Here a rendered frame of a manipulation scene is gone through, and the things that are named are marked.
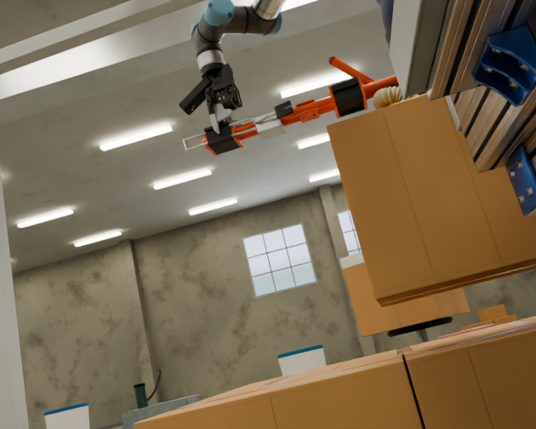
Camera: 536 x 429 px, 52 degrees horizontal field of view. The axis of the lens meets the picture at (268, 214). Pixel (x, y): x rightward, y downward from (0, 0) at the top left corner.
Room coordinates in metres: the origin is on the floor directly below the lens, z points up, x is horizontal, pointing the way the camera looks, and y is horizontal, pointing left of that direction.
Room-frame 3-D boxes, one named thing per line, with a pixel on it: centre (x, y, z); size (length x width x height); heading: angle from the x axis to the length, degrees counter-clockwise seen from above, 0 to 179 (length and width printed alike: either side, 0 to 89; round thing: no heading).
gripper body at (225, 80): (1.37, 0.05, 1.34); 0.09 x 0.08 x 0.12; 80
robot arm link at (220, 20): (1.29, 0.00, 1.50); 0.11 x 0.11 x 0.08; 25
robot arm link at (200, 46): (1.37, 0.05, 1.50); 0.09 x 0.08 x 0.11; 25
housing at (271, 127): (1.35, -0.06, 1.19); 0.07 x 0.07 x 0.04; 80
